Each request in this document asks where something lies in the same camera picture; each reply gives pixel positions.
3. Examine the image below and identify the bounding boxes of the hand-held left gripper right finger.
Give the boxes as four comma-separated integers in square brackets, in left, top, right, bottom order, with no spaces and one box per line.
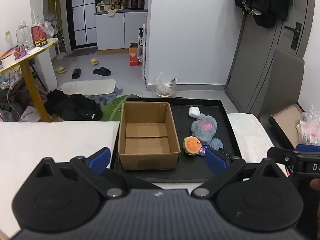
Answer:
[191,147,288,199]

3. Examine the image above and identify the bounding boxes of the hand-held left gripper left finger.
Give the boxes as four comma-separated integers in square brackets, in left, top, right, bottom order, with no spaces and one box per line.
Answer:
[32,147,129,200]

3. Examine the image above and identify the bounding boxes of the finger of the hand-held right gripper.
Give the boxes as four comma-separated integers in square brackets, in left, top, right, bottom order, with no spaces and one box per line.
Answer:
[296,144,320,153]
[267,147,300,167]

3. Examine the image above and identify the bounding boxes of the burger plush toy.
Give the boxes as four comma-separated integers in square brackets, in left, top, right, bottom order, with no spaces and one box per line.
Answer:
[183,136,202,157]

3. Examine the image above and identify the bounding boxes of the black tray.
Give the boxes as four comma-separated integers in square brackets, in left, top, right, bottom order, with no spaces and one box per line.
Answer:
[110,97,242,183]

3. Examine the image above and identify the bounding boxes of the grey plush toy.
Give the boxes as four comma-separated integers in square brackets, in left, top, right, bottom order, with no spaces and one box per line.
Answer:
[191,113,224,151]

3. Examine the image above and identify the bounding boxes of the cardboard box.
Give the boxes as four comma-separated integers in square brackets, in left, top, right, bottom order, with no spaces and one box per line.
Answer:
[118,102,181,171]

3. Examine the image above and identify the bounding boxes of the person's right hand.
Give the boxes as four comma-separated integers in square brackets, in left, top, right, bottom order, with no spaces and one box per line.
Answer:
[309,179,320,193]

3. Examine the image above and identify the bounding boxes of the crumpled clear plastic bag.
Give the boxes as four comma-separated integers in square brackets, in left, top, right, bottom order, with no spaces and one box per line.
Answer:
[296,105,320,146]

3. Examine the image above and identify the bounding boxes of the black shoebox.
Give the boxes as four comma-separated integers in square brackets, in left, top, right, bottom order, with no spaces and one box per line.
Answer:
[268,102,306,151]

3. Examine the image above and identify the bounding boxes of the green leaf mat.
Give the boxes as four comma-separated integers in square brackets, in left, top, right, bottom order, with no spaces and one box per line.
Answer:
[100,94,141,122]

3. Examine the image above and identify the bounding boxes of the white wrapped packet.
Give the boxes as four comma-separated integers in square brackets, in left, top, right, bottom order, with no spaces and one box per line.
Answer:
[188,106,201,118]

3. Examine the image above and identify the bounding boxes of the white blanket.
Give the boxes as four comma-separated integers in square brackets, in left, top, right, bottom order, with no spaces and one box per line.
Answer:
[0,113,288,239]

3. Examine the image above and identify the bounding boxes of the black clothes pile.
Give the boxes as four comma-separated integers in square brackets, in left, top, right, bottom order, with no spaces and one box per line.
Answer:
[44,89,103,122]

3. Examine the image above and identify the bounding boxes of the blue-grey cloth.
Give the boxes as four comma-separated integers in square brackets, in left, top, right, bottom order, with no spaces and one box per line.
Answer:
[91,86,124,107]

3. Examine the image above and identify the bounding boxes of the grey board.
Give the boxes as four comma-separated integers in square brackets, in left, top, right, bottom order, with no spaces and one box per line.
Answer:
[260,48,305,124]

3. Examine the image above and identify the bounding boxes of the white floor mat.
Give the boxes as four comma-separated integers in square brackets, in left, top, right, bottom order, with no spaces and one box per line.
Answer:
[61,79,116,96]

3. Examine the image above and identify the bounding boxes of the clear plastic bag with bowl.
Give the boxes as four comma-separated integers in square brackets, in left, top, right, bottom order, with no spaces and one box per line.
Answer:
[152,72,177,98]

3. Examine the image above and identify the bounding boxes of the grey door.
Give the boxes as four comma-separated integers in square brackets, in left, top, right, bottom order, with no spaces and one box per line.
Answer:
[224,0,316,113]

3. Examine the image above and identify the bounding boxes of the yellow round table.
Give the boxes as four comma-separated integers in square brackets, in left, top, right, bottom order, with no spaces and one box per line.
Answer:
[0,38,59,122]

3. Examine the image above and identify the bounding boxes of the orange carton box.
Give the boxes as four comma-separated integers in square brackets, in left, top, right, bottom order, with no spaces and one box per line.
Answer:
[129,43,141,67]

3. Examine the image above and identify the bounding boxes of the white standing fan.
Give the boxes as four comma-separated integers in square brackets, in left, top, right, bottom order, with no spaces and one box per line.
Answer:
[47,14,67,60]

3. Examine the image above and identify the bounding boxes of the white storage rack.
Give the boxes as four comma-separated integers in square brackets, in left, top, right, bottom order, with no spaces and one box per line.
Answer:
[141,17,148,79]

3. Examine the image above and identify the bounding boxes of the white kitchen cabinet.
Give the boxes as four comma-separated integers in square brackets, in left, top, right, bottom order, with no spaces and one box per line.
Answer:
[94,9,148,55]

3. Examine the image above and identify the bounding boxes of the small pink box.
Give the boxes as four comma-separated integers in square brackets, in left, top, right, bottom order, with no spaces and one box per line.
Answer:
[15,44,26,59]

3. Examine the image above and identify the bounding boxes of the small white box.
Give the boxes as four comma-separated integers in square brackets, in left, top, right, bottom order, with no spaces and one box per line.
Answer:
[1,54,16,68]

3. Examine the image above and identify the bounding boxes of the red carton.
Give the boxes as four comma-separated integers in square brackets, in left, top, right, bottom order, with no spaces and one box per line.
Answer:
[30,25,48,47]

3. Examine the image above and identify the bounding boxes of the clear bag on table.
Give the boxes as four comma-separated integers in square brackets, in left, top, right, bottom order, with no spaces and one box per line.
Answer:
[40,20,55,37]

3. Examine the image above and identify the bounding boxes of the black grid glass door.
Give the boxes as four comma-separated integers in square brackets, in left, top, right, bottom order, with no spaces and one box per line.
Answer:
[66,0,100,52]

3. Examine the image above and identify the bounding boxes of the clear water jug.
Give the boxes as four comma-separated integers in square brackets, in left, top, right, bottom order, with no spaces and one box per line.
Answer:
[16,21,35,50]

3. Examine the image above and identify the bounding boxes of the clear bottle green cap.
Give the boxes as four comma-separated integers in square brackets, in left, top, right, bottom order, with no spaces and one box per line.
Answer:
[5,31,14,53]

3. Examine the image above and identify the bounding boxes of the hanging black clothes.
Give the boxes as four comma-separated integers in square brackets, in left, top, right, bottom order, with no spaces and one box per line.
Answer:
[232,0,293,28]

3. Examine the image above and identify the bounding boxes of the black kitchen appliance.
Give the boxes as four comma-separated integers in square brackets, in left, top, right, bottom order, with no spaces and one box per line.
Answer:
[126,0,145,10]

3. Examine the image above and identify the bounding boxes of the black door handle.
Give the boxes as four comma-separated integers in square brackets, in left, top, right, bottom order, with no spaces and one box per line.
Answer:
[284,22,302,50]

